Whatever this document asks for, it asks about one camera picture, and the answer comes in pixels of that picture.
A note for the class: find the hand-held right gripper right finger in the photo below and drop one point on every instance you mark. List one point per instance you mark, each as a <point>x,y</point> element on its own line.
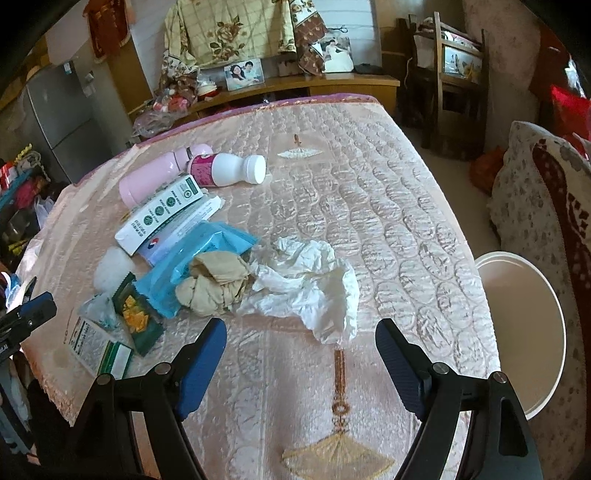
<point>397,364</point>

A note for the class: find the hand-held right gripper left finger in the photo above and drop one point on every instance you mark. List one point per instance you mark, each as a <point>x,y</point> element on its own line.
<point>203,364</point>

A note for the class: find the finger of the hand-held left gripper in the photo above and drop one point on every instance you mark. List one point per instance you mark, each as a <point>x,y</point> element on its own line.
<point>42,302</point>
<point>27,290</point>

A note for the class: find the clear plastic wrapper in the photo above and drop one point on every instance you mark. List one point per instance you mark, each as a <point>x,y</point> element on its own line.
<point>99,309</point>

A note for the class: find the white packet with green edge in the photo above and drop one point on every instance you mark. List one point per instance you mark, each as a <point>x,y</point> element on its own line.
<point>87,344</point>

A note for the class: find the dark green snack packet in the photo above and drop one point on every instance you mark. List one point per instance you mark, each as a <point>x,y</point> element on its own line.
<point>138,323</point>

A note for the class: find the white cotton wad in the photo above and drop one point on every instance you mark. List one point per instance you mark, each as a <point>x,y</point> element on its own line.
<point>113,270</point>

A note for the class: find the beige stocking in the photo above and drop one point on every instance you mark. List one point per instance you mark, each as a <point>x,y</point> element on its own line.
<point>212,286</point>

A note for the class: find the white tissue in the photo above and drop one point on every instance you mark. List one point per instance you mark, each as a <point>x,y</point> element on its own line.
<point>314,286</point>

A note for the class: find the white bucket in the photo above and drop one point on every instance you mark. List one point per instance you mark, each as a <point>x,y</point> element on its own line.
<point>517,332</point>

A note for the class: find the blue plastic packet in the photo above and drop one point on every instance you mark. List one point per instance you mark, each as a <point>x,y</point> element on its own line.
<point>217,240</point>

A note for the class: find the green and white carton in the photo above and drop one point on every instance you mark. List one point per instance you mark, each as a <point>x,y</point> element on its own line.
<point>157,212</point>

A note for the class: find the colourful clutter pile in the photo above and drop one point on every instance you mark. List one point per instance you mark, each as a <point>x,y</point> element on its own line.
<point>21,198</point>

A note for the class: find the white carton with round logo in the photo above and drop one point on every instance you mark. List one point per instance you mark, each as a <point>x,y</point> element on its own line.
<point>199,213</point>

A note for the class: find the pink quilted mattress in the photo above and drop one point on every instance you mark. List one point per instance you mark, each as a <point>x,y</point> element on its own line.
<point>346,207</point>

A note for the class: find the grey refrigerator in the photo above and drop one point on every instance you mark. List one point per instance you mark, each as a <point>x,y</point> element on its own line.
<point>60,115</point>

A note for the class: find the white bottle with pink label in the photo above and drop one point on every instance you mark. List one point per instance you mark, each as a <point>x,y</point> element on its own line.
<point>231,168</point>

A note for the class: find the clear plastic bag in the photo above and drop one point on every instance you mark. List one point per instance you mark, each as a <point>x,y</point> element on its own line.
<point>154,124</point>

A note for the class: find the orange bag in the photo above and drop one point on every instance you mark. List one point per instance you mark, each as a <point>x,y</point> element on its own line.
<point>485,170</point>

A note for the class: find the floral quilt with red band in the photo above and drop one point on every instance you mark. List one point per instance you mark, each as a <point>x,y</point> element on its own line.
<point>521,184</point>

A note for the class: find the red and white toy pile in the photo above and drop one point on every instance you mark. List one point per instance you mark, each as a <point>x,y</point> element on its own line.
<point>171,98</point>

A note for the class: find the white and red jar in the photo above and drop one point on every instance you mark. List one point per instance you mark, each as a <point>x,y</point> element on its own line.
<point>208,85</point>

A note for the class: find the red hanging cloth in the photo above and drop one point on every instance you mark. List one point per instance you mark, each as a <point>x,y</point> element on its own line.
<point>108,27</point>

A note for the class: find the wooden cabinet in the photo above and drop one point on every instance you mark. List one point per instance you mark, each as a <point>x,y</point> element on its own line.
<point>323,85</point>

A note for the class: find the framed couple photo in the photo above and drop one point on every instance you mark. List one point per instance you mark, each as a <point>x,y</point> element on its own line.
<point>244,74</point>

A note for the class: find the black remote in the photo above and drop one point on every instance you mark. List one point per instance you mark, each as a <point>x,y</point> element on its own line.
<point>369,68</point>

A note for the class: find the wedding photo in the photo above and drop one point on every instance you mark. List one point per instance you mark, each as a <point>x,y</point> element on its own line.
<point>336,55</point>

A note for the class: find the pink patterned curtain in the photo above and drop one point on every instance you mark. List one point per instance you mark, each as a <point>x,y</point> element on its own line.
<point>503,60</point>

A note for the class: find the yellow floral blanket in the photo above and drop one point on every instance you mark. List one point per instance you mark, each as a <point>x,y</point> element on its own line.
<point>221,27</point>

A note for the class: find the brown floral cloth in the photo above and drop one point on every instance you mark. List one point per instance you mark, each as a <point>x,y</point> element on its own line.
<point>309,41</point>

